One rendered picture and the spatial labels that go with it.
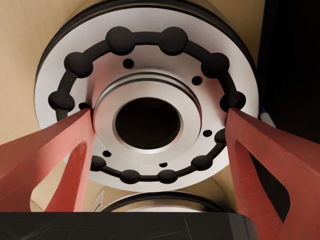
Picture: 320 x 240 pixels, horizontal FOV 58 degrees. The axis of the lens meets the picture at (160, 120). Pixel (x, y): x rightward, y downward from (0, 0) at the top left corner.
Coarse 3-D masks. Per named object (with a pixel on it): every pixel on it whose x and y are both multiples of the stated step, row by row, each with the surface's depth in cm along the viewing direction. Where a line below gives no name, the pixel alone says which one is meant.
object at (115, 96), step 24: (144, 72) 12; (120, 96) 12; (144, 96) 12; (168, 96) 12; (192, 96) 12; (96, 120) 12; (192, 120) 13; (120, 144) 13; (144, 144) 14; (168, 144) 14; (192, 144) 13
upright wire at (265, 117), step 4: (260, 104) 14; (260, 108) 14; (260, 112) 14; (264, 112) 14; (260, 116) 13; (264, 116) 13; (268, 116) 13; (264, 120) 13; (268, 120) 13; (272, 124) 13
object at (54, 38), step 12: (108, 0) 11; (120, 0) 11; (132, 0) 11; (144, 0) 11; (156, 0) 11; (168, 0) 11; (180, 0) 11; (84, 12) 11; (204, 12) 11; (72, 24) 11; (48, 48) 12; (252, 60) 12; (36, 72) 12
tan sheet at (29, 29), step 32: (0, 0) 13; (32, 0) 13; (64, 0) 13; (224, 0) 13; (256, 0) 13; (0, 32) 14; (32, 32) 14; (256, 32) 14; (0, 64) 15; (32, 64) 15; (256, 64) 15; (0, 96) 16; (32, 96) 16; (0, 128) 17; (32, 128) 17; (32, 192) 21; (96, 192) 21
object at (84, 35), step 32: (64, 32) 11; (96, 32) 11; (128, 32) 11; (160, 32) 11; (192, 32) 11; (224, 32) 11; (64, 64) 12; (96, 64) 11; (128, 64) 12; (160, 64) 12; (192, 64) 12; (224, 64) 12; (64, 96) 13; (96, 96) 12; (224, 96) 13; (256, 96) 12; (224, 128) 14; (64, 160) 14; (96, 160) 15; (192, 160) 15; (224, 160) 15
